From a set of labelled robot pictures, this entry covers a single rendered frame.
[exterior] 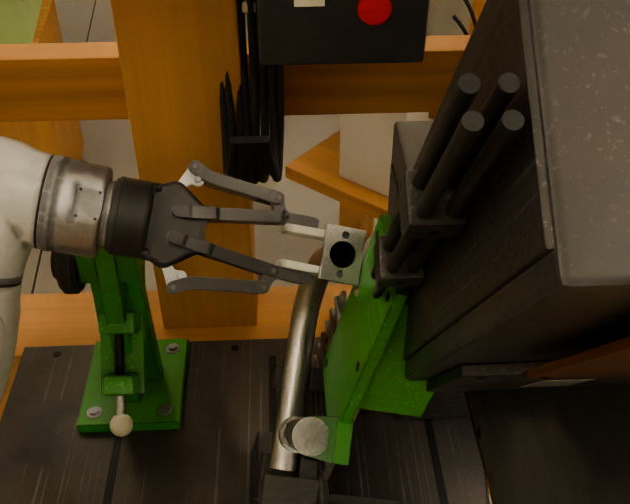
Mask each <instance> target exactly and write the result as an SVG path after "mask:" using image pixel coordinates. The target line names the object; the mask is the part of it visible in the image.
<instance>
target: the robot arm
mask: <svg viewBox="0 0 630 504"><path fill-rule="evenodd" d="M112 177H113V173H112V169H111V168H110V167H109V166H103V165H98V164H93V163H90V162H88V163H87V162H86V161H82V160H77V159H72V158H68V157H66V156H62V155H60V156H57V155H53V154H49V153H45V152H42V151H40V150H37V149H35V148H33V147H31V146H29V145H27V144H26V143H23V142H21V141H18V140H14V139H11V138H7V137H3V136H0V403H1V400H2V398H3V395H4V393H5V390H6V387H7V384H8V380H9V376H10V372H11V368H12V363H13V358H14V354H15V348H16V343H17V336H18V329H19V321H20V313H21V306H20V295H21V285H22V278H23V274H24V269H25V266H26V262H27V259H28V257H29V254H30V251H31V248H35V249H42V250H43V251H48V252H49V251H54V252H59V253H65V254H71V255H76V256H82V257H88V258H94V257H95V256H96V255H97V253H98V251H99V248H100V246H102V247H104V250H105V251H107V253H108V254H114V255H119V256H125V257H130V258H136V259H142V260H146V261H149V262H151V263H153V264H154V265H155V266H157V267H158V268H162V271H163V274H164V278H165V282H166V291H167V292H168V293H169V294H176V293H180V292H183V291H187V290H190V289H191V290H205V291H219V292H233V293H247V294H265V293H267V292H268V291H269V289H270V287H271V285H272V283H273V282H274V281H275V280H283V281H288V282H293V283H299V284H304V283H309V282H310V276H311V275H314V276H318V273H319V266H316V265H311V264H306V263H301V262H296V261H291V260H286V259H279V260H277V261H276V262H275V265H274V264H271V263H268V262H265V261H262V260H259V259H256V258H253V257H250V256H247V255H244V254H241V253H238V252H235V251H232V250H229V249H226V248H223V247H220V246H217V245H215V244H213V243H210V242H207V241H204V240H205V236H204V229H205V227H206V225H207V223H234V224H256V225H277V226H278V225H282V227H281V231H280V232H281V233H282V234H288V235H293V236H299V237H305V238H311V239H316V240H322V241H324V235H325V230H324V229H318V226H319V220H318V219H317V218H315V217H311V216H305V215H300V214H294V213H290V212H289V211H288V210H287V209H286V206H285V201H284V200H285V196H284V194H283V193H281V192H279V191H276V190H272V189H269V188H266V187H262V186H259V185H256V184H252V183H249V182H246V181H243V180H239V179H236V178H233V177H229V176H226V175H223V174H220V173H216V172H213V171H212V170H210V169H209V168H207V167H206V166H205V165H203V164H202V163H201V162H199V161H197V160H192V161H191V162H190V163H189V166H188V169H187V170H186V172H185V173H184V174H183V176H182V177H181V178H180V180H179V181H172V182H169V183H155V182H150V181H145V180H140V179H135V178H130V177H125V176H121V178H118V179H117V181H112ZM202 185H205V186H207V187H209V188H212V189H215V190H219V191H222V192H225V193H229V194H232V195H235V196H239V197H242V198H245V199H249V200H252V201H255V202H259V203H262V204H265V205H269V206H271V210H259V209H239V208H220V207H214V206H204V205H203V204H202V203H201V202H200V201H199V200H198V199H197V198H196V197H195V195H194V194H193V193H192V192H191V191H190V190H189V189H188V188H187V187H189V186H194V187H196V188H199V187H201V186H202ZM194 255H199V256H202V257H205V258H209V259H212V260H215V261H218V262H221V263H225V264H228V265H231V266H234V267H237V268H240V269H243V270H246V271H249V272H252V273H255V274H258V275H261V277H260V278H259V280H258V281H253V280H239V279H226V278H212V277H199V276H191V277H187V275H186V273H185V272H184V271H178V270H175V269H174V268H173V265H175V264H177V263H179V262H182V261H184V260H186V259H188V258H190V257H192V256H194Z"/></svg>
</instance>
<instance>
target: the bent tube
mask: <svg viewBox="0 0 630 504"><path fill-rule="evenodd" d="M343 232H346V233H347V234H348V238H347V239H344V238H343V236H342V233H343ZM365 238H366V231H365V230H360V229H355V228H349V227H344V226H339V225H334V224H326V229H325V235H324V241H323V246H322V247H320V248H319V249H317V250H316V251H315V252H314V253H313V254H312V256H311V257H310V259H309V261H308V263H307V264H311V265H316V266H319V273H318V276H314V275H311V276H310V282H309V283H304V284H299V287H298V290H297V294H296V298H295V302H294V307H293V312H292V317H291V322H290V328H289V335H288V342H287V348H286V355H285V362H284V369H283V376H282V382H281V389H280V396H279V403H278V409H277V416H276V423H275V430H274V437H273V443H272V450H271V457H270V464H269V468H273V469H278V470H285V471H296V467H297V460H298V453H294V452H290V451H288V450H286V449H285V448H284V447H283V446H282V445H281V443H280V441H279V435H278V433H279V428H280V426H281V424H282V423H283V421H284V420H286V419H287V418H289V417H291V416H302V417H304V410H305V403H306V396H307V388H308V381H309V374H310V367H311V360H312V353H313V346H314V339H315V332H316V326H317V320H318V315H319V311H320V307H321V303H322V299H323V296H324V292H325V289H326V287H327V284H328V282H329V281H332V282H337V283H343V284H349V285H354V286H357V285H358V283H359V277H360V270H361V264H362V257H363V251H364V244H365ZM337 271H340V272H341V273H342V277H341V278H338V277H337V276H336V272H337Z"/></svg>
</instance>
